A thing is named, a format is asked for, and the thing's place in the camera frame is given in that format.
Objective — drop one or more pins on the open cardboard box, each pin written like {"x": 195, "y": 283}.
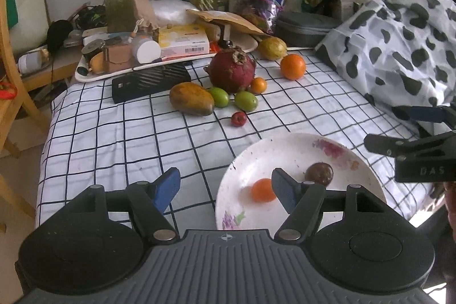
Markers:
{"x": 337, "y": 9}

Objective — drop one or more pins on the small black roller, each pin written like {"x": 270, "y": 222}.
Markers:
{"x": 225, "y": 44}

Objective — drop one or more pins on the grey zip case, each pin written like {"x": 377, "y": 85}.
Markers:
{"x": 303, "y": 29}

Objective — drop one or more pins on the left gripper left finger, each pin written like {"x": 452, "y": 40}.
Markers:
{"x": 148, "y": 202}

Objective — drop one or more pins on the brown paper envelope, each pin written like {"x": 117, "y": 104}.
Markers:
{"x": 238, "y": 22}

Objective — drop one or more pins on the checkered bed sheet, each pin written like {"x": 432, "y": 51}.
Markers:
{"x": 94, "y": 140}

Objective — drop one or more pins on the dark brown passion fruit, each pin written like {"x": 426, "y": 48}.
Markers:
{"x": 321, "y": 173}

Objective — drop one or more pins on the yellow white box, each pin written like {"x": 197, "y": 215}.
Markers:
{"x": 183, "y": 41}

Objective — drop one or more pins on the small orange fruit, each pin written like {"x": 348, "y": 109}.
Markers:
{"x": 262, "y": 191}

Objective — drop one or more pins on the green fruit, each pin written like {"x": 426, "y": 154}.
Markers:
{"x": 220, "y": 96}
{"x": 246, "y": 101}

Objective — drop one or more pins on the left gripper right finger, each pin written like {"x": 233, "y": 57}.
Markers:
{"x": 302, "y": 202}

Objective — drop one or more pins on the red dragon fruit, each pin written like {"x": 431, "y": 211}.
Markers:
{"x": 231, "y": 70}

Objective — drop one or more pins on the red flat packet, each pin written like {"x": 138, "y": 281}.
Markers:
{"x": 214, "y": 47}

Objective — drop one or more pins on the cow print blanket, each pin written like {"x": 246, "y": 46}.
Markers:
{"x": 397, "y": 53}

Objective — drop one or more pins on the white plastic bag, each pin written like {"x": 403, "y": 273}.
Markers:
{"x": 173, "y": 12}

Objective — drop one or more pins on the brown leather pouch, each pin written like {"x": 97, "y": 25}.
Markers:
{"x": 118, "y": 58}

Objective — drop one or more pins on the black flat device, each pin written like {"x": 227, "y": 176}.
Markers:
{"x": 147, "y": 82}

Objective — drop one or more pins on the white tray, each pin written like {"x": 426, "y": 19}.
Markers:
{"x": 83, "y": 75}

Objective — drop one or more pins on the large orange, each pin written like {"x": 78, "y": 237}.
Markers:
{"x": 293, "y": 67}

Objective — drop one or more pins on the beige drawstring bag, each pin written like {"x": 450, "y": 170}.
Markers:
{"x": 145, "y": 16}

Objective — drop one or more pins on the wooden chair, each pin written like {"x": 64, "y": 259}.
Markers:
{"x": 14, "y": 95}

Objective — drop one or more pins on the small red fruit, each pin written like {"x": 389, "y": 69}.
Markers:
{"x": 238, "y": 119}

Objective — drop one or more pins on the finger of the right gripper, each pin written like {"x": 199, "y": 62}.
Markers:
{"x": 395, "y": 147}
{"x": 438, "y": 114}

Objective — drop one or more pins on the brown-yellow mango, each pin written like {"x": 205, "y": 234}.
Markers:
{"x": 192, "y": 99}

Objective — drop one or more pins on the small orange tangerine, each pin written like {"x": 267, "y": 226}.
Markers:
{"x": 258, "y": 86}

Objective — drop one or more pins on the yellow-green pear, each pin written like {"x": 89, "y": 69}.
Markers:
{"x": 272, "y": 49}

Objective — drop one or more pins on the white cylinder container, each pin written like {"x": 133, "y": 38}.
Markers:
{"x": 145, "y": 49}

